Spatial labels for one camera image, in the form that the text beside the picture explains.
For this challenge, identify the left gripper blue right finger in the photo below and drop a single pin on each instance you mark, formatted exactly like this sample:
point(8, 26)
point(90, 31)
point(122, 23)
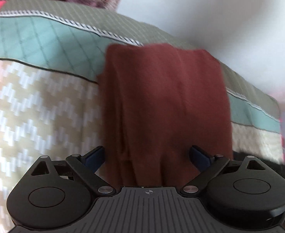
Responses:
point(208, 166)

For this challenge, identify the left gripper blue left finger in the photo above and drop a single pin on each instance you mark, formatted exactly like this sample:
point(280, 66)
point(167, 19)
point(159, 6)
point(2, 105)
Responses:
point(85, 167)

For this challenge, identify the dark red long-sleeve sweater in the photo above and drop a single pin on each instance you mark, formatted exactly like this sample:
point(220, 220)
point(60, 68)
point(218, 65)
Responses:
point(158, 101)

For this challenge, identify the patterned quilt bedspread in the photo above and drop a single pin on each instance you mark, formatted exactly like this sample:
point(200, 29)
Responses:
point(50, 55)

